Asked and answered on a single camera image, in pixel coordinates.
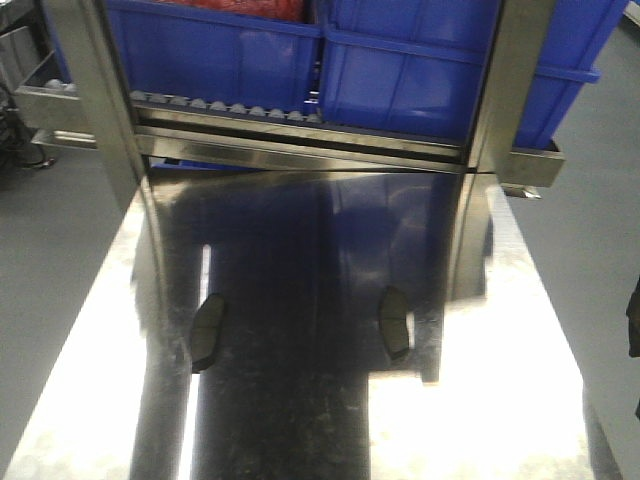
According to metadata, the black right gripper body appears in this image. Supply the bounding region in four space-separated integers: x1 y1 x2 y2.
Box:
625 288 640 358

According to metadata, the inner-right grey brake pad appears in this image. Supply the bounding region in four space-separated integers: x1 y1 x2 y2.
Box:
378 286 410 361

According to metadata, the inner-left grey brake pad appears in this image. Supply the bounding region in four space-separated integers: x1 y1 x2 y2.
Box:
190 293 226 374

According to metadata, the right blue plastic bin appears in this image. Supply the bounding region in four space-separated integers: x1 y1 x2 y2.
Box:
319 1 627 149

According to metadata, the blue plastic bin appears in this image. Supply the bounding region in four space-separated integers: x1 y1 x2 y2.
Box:
106 1 322 111
319 1 627 149

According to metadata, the left blue plastic bin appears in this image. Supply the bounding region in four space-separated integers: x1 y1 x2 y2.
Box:
106 1 322 111

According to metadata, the grey roller track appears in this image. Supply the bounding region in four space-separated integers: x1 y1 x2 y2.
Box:
130 90 322 124

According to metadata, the stainless steel rack frame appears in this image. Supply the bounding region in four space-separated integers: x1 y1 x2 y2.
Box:
16 1 563 209

